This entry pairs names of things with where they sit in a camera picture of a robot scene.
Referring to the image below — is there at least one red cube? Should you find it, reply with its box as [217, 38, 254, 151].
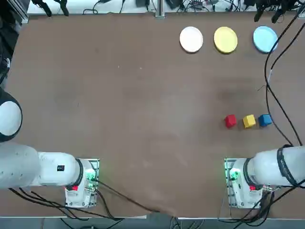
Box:
[224, 114, 237, 129]

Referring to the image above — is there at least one dark ribbed power supply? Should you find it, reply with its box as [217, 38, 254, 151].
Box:
[165, 0, 184, 10]

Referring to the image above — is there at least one white plate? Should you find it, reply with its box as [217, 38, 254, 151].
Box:
[179, 26, 204, 54]

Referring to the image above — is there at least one yellow cube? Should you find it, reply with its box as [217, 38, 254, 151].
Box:
[242, 114, 256, 130]

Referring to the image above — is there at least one black base cable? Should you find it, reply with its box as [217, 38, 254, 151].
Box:
[218, 185, 305, 221]
[8, 187, 124, 220]
[94, 180, 161, 213]

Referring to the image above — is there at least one aluminium frame rail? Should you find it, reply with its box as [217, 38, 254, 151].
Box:
[10, 0, 30, 24]

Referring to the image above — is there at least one aluminium camera post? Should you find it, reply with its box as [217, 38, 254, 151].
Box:
[155, 0, 165, 19]

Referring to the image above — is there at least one yellow plate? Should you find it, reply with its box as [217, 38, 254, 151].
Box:
[213, 26, 238, 54]

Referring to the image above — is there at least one blue plate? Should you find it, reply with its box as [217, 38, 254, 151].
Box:
[253, 25, 279, 54]

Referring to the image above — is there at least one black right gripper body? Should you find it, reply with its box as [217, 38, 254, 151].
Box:
[256, 0, 304, 11]

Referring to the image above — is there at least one blue cube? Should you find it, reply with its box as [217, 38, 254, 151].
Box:
[258, 114, 273, 128]

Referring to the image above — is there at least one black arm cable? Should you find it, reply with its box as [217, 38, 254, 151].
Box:
[264, 10, 303, 146]
[266, 21, 305, 147]

